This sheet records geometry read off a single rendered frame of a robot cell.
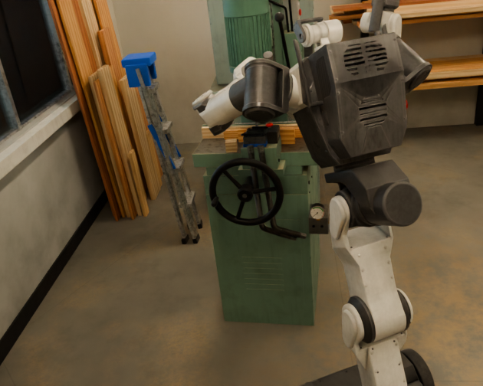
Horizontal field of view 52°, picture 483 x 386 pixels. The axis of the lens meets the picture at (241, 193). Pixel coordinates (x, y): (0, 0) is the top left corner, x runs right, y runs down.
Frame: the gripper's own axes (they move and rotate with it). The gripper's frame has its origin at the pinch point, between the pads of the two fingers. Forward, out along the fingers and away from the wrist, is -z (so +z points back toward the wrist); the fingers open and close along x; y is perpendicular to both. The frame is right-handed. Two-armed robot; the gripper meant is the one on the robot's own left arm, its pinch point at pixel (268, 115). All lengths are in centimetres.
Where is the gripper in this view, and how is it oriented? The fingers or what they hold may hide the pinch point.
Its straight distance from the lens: 194.4
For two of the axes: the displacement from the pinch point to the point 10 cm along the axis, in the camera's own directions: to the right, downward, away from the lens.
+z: -1.8, -5.4, -8.2
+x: 9.8, 0.0, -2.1
